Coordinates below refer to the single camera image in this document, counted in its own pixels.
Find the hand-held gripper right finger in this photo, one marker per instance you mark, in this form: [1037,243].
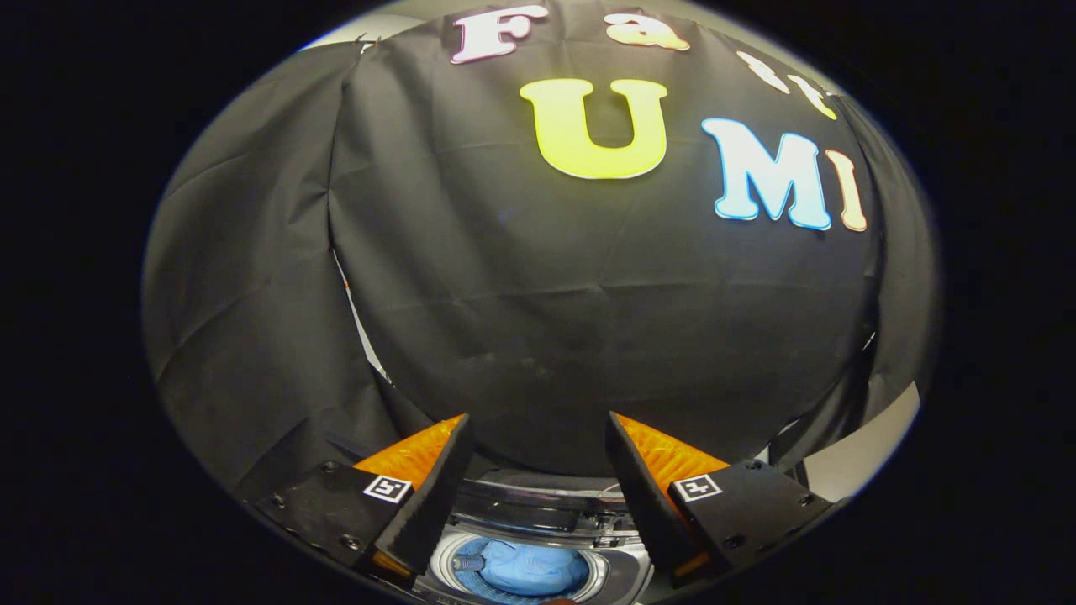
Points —
[643,496]

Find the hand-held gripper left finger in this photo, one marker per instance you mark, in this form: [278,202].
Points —
[433,496]

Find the dark washing machine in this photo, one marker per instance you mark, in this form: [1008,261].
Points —
[620,571]

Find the light blue polo shirt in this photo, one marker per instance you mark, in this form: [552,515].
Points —
[530,567]

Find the black backdrop cloth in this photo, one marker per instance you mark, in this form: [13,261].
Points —
[546,319]

